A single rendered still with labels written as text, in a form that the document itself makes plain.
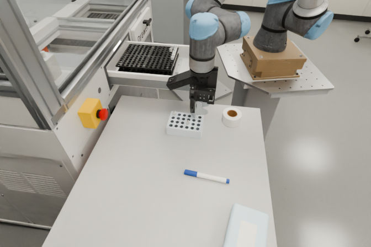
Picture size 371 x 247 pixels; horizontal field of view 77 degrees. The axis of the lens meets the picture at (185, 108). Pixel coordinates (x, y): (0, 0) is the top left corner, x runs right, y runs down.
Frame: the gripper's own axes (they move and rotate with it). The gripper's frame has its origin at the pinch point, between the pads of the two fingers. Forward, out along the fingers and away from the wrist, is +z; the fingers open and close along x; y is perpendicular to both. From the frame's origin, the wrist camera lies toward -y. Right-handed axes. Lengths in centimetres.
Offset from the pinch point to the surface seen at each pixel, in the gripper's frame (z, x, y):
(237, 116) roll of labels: 1.3, 2.6, 16.1
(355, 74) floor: 81, 168, 145
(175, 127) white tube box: 1.5, -6.6, -5.2
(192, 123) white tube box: 1.7, -3.2, 0.5
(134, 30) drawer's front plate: -11, 39, -34
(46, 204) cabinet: 41, -26, -60
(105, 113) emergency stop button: -7.1, -12.0, -26.5
